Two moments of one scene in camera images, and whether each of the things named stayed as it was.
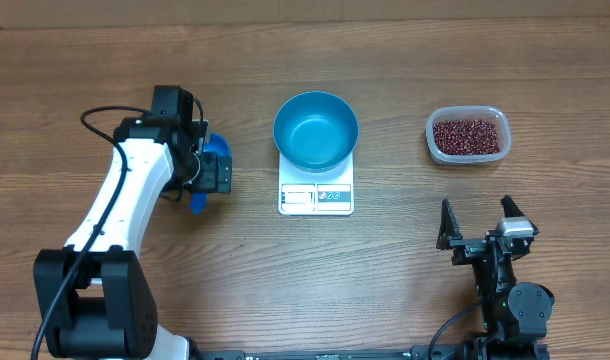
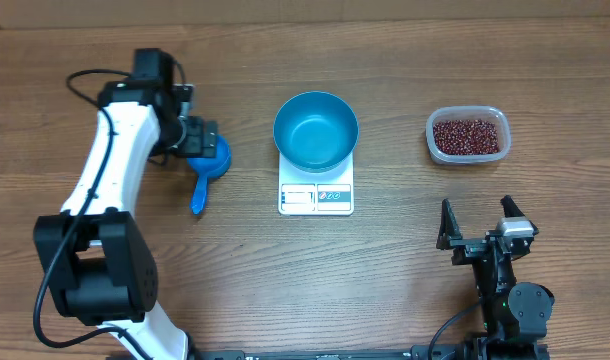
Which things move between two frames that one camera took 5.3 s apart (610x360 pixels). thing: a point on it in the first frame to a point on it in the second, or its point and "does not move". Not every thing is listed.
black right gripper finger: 509,207 does not move
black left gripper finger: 224,174 to 210,139
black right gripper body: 469,250 does not move
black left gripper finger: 208,182 to 194,140
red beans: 466,137 does not move
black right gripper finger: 449,228 does not move
